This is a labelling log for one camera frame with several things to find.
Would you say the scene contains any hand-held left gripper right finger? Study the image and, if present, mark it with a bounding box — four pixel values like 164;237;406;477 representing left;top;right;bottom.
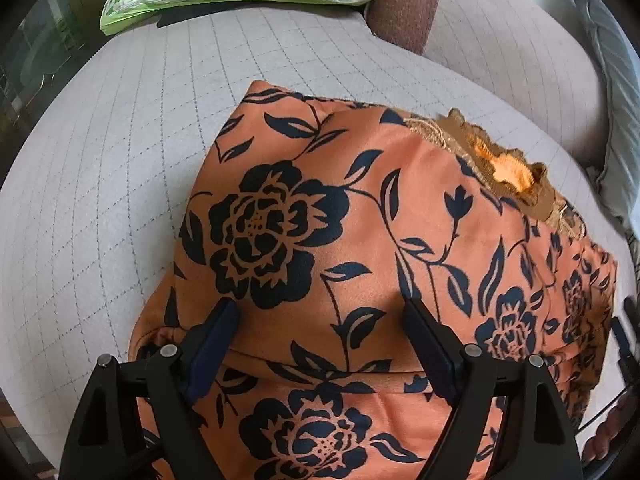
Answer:
402;299;584;480

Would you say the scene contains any orange black floral garment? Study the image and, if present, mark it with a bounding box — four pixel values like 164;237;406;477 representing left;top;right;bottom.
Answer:
127;80;619;480

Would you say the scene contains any light grey pillow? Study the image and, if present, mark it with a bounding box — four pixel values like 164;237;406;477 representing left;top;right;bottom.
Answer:
570;0;640;233

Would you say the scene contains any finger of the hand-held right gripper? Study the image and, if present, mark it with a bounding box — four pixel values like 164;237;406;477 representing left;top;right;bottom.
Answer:
611;299;639;377

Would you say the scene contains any beige quilted sofa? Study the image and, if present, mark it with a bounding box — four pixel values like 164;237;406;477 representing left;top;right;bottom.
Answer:
0;0;636;480

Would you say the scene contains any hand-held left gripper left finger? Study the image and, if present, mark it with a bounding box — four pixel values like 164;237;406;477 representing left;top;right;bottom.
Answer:
60;297;241;480

